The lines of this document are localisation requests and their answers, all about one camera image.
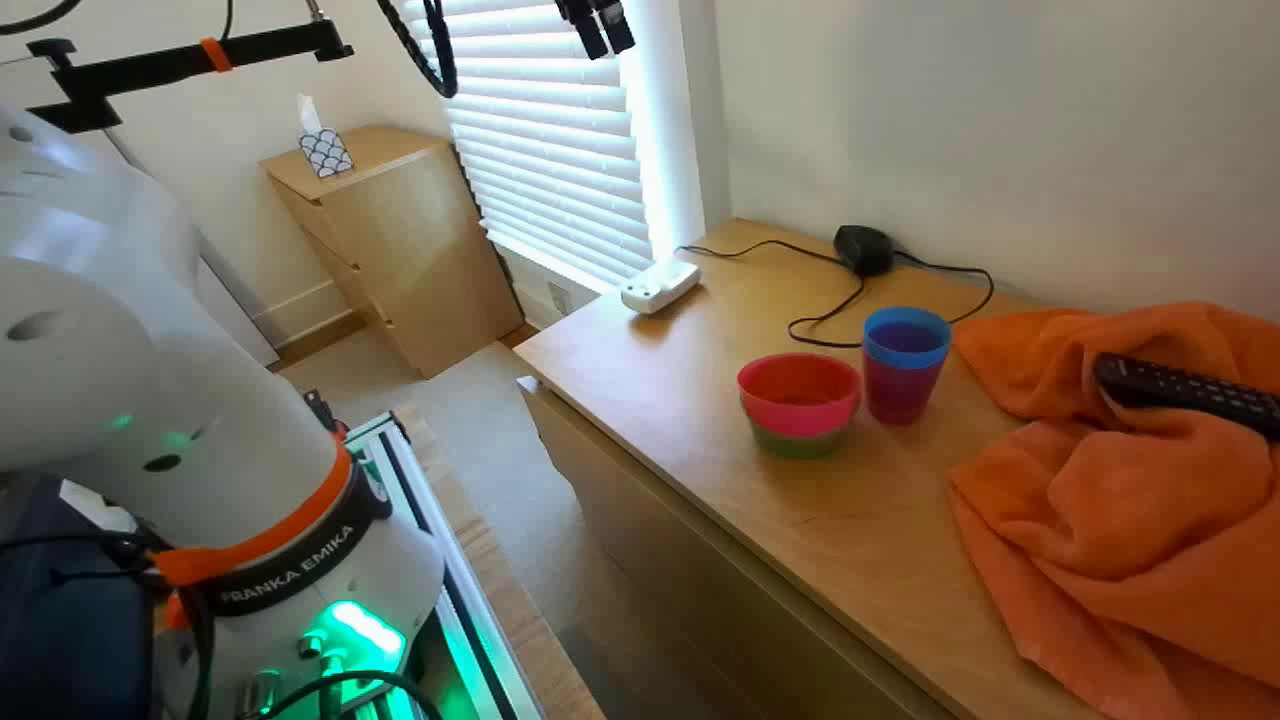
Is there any white window blind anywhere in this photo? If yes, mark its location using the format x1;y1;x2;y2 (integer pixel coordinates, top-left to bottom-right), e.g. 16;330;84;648
397;0;661;292

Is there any red plastic bowl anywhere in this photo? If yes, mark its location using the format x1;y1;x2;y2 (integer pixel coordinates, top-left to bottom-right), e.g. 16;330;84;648
730;348;865;423

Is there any blue plastic cup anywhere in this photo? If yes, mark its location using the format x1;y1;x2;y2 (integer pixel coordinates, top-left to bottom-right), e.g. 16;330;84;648
859;306;954;381

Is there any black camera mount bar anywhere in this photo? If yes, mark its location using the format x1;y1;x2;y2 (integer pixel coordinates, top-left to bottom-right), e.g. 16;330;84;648
25;18;361;137

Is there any pink plastic bowl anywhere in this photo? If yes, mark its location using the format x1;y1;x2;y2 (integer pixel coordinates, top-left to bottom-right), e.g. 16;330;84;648
740;395;859;447

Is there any wooden chest of drawers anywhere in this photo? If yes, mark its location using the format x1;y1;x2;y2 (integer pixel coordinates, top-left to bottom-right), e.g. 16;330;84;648
512;217;1280;720

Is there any small wooden cabinet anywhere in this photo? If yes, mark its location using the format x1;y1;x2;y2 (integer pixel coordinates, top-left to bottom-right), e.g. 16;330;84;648
260;119;527;381

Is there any dark blue fabric object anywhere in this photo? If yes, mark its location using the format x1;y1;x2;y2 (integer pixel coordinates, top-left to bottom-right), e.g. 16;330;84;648
0;478;155;720

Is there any thin black adapter cable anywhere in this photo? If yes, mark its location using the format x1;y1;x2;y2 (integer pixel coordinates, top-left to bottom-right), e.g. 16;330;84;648
684;231;999;357

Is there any black Panasonic remote control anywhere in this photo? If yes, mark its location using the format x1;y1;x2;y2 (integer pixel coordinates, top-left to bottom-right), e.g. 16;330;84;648
1090;348;1280;446

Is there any black power adapter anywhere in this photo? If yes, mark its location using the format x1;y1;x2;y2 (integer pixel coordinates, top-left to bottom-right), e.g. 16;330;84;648
832;222;898;284

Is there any thick black hanging cable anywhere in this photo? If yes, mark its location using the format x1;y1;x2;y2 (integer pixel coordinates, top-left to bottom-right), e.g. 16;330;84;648
366;0;465;103

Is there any patterned tissue box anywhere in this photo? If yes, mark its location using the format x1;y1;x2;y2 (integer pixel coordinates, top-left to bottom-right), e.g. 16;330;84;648
290;92;361;183

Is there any magenta plastic cup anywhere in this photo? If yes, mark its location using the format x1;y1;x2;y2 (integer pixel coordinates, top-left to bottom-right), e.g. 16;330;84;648
865;357;947;433

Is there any orange towel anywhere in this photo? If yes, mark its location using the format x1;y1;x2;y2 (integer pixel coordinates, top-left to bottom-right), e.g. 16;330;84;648
945;299;1280;720

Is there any green plastic bowl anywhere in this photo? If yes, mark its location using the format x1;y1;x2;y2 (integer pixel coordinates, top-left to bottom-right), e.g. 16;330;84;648
749;430;848;463

